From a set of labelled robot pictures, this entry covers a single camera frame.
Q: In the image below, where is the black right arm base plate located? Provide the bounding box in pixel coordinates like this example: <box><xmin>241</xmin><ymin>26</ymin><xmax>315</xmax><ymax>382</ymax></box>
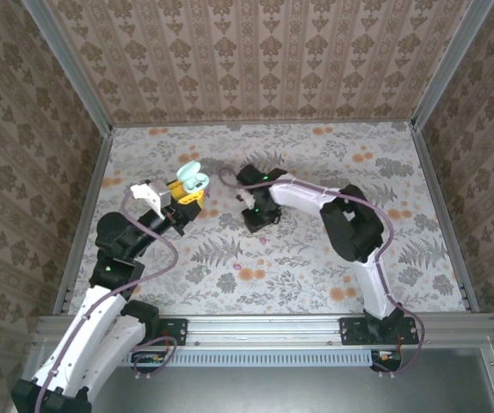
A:
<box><xmin>340</xmin><ymin>317</ymin><xmax>420</xmax><ymax>346</ymax></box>

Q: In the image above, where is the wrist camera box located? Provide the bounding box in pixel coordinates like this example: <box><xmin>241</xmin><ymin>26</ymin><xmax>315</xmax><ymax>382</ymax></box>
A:
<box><xmin>238</xmin><ymin>188</ymin><xmax>257</xmax><ymax>210</ymax></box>
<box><xmin>129</xmin><ymin>179</ymin><xmax>176</xmax><ymax>213</ymax></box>

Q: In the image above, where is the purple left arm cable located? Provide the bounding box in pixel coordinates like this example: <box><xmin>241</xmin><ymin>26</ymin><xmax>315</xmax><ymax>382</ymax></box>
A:
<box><xmin>35</xmin><ymin>191</ymin><xmax>179</xmax><ymax>413</ymax></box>

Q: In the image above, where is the mint earbud charging case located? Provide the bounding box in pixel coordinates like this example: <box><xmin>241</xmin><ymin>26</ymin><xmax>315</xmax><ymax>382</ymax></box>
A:
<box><xmin>176</xmin><ymin>160</ymin><xmax>212</xmax><ymax>194</ymax></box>

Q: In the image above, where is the grey metal sheet panel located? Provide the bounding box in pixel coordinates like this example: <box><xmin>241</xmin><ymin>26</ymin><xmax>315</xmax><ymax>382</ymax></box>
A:
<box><xmin>42</xmin><ymin>348</ymin><xmax>494</xmax><ymax>413</ymax></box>

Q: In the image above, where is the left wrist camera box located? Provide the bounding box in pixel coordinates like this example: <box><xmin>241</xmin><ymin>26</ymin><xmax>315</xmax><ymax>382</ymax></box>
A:
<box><xmin>129</xmin><ymin>179</ymin><xmax>176</xmax><ymax>213</ymax></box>

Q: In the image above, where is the long aluminium mounting rail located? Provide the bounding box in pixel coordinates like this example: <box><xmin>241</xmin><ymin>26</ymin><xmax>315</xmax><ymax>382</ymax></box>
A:
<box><xmin>35</xmin><ymin>313</ymin><xmax>494</xmax><ymax>350</ymax></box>

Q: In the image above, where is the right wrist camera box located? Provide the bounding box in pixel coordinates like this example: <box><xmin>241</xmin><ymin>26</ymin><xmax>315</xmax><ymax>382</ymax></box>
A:
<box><xmin>238</xmin><ymin>188</ymin><xmax>257</xmax><ymax>210</ymax></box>

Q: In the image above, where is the small black controller board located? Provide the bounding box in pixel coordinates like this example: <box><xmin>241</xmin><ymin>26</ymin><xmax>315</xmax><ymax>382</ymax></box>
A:
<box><xmin>131</xmin><ymin>350</ymin><xmax>167</xmax><ymax>374</ymax></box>
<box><xmin>370</xmin><ymin>350</ymin><xmax>403</xmax><ymax>373</ymax></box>

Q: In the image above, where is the aluminium frame post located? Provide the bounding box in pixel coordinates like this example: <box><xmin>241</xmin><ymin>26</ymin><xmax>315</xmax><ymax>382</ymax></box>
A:
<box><xmin>21</xmin><ymin>0</ymin><xmax>114</xmax><ymax>133</ymax></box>
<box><xmin>410</xmin><ymin>0</ymin><xmax>494</xmax><ymax>130</ymax></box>

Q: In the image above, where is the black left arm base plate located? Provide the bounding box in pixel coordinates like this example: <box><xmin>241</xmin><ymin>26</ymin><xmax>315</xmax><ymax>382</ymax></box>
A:
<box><xmin>143</xmin><ymin>317</ymin><xmax>188</xmax><ymax>348</ymax></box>

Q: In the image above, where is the aluminium side rail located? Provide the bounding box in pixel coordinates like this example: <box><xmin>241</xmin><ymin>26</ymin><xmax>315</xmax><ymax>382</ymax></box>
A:
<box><xmin>52</xmin><ymin>126</ymin><xmax>114</xmax><ymax>315</ymax></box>
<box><xmin>410</xmin><ymin>124</ymin><xmax>480</xmax><ymax>313</ymax></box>

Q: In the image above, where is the slotted grey cable duct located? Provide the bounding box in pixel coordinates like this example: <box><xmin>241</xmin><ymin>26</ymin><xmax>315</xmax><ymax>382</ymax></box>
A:
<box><xmin>117</xmin><ymin>348</ymin><xmax>375</xmax><ymax>368</ymax></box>

